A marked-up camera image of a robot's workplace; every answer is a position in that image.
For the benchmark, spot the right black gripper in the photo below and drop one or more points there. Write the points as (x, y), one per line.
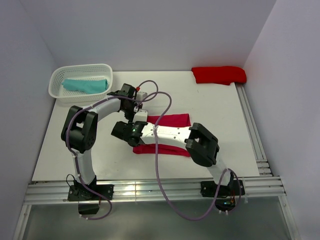
(131, 123)

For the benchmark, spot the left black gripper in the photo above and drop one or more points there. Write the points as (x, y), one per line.
(128, 117)

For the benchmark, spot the magenta t shirt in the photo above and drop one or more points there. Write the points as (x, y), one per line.
(172, 120)

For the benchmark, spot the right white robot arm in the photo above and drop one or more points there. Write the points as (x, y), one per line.
(199, 142)

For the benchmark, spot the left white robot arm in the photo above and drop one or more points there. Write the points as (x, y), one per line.
(80, 128)

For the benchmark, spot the white perforated plastic basket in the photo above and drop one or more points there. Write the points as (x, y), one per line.
(80, 73)

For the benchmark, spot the teal rolled t shirt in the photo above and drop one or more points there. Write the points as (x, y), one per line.
(85, 86)

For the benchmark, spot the folded red t shirt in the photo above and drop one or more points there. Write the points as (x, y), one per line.
(222, 75)

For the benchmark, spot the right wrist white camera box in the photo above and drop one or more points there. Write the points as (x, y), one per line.
(141, 116)

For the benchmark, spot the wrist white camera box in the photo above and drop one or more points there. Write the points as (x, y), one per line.
(141, 95)
(141, 116)

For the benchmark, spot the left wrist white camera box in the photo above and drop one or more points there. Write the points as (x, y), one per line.
(141, 95)

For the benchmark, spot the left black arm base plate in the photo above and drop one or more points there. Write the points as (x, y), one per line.
(89, 197)

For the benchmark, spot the front aluminium rail frame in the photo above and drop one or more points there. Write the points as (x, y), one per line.
(50, 193)

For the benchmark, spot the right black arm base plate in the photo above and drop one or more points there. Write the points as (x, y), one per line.
(226, 197)

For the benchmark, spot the right side aluminium rail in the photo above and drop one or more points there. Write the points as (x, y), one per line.
(260, 155)

